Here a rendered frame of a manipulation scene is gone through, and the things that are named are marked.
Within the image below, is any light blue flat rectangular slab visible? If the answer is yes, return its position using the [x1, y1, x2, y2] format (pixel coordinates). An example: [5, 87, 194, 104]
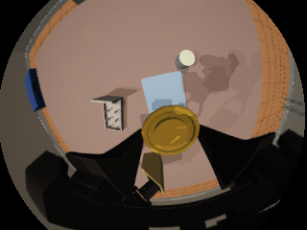
[141, 70, 187, 114]

